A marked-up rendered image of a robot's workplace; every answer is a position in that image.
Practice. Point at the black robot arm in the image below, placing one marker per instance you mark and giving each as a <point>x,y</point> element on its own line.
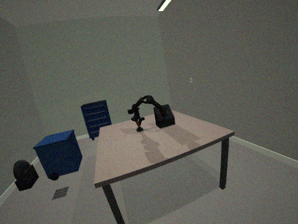
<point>150,100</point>

